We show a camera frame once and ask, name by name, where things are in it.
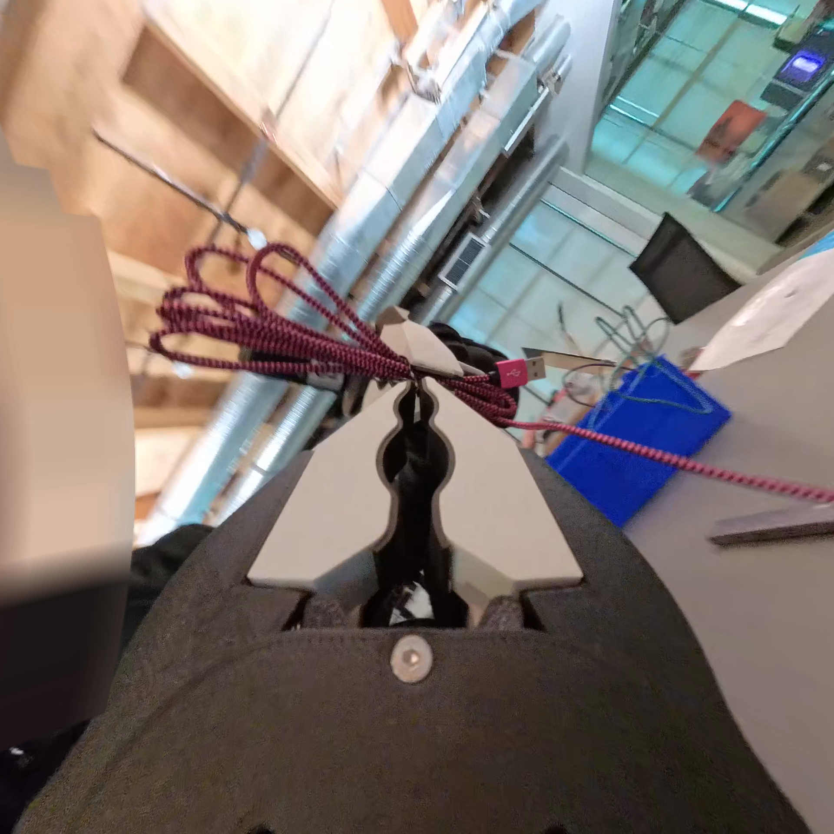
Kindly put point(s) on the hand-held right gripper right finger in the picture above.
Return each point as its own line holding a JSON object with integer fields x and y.
{"x": 508, "y": 521}

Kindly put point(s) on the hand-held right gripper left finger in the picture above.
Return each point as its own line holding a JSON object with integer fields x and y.
{"x": 319, "y": 521}

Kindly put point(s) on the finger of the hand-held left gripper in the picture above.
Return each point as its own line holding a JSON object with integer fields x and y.
{"x": 423, "y": 348}

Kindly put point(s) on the blue divided plastic bin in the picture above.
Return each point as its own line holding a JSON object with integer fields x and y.
{"x": 625, "y": 469}

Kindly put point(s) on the grey usb hub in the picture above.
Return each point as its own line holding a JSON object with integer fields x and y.
{"x": 775, "y": 524}

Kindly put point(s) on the person's left hand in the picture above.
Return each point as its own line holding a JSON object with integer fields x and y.
{"x": 479, "y": 355}

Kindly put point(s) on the white vent grille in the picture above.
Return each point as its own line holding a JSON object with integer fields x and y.
{"x": 461, "y": 262}

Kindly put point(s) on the person's black jacket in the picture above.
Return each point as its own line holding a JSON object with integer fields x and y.
{"x": 163, "y": 560}

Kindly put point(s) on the black office chair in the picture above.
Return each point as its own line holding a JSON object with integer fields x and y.
{"x": 684, "y": 273}

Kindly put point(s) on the printed paper sheet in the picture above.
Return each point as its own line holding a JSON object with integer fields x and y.
{"x": 769, "y": 326}

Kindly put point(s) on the metal storage shelf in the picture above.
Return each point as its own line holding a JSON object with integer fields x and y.
{"x": 801, "y": 71}

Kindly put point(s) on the silver air duct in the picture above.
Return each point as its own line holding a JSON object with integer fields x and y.
{"x": 417, "y": 163}

